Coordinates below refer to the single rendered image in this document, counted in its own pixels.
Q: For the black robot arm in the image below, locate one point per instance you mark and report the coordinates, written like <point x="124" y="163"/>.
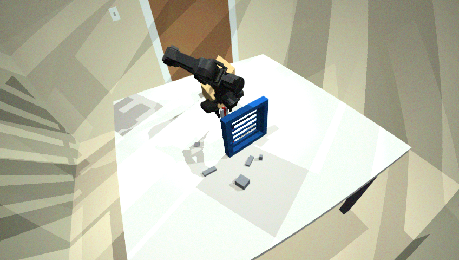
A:
<point x="206" y="71"/>

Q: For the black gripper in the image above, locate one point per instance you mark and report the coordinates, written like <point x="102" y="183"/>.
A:
<point x="212" y="106"/>

